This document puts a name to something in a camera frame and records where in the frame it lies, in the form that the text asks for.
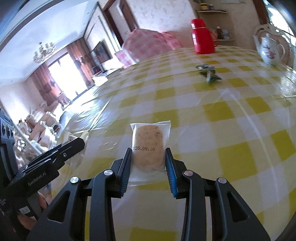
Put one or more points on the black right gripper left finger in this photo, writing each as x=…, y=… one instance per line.
x=82, y=210

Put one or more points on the clear packaged oat cookie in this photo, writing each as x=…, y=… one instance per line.
x=149, y=142

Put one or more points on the dark green snack wrapper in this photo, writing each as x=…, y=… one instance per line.
x=209, y=72

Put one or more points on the dark red window curtain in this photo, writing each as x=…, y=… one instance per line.
x=65, y=75

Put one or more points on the pink checkered food cover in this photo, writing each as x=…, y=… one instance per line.
x=142, y=44

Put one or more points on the small clear snack packet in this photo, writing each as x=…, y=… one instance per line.
x=75, y=161

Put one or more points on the white ornate chair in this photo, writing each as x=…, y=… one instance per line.
x=281, y=37

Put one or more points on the yellow white checkered tablecloth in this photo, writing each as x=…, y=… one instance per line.
x=241, y=127

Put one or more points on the wall-mounted television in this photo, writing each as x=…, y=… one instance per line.
x=101, y=53

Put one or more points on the red thermos jug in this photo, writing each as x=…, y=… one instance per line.
x=203, y=38

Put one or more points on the crystal chandelier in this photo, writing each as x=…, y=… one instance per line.
x=44, y=52

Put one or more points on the corner wall shelf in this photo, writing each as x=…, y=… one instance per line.
x=218, y=22

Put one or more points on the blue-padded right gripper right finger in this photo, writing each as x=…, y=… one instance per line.
x=213, y=207

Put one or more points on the white floral teapot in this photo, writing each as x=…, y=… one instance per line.
x=269, y=50

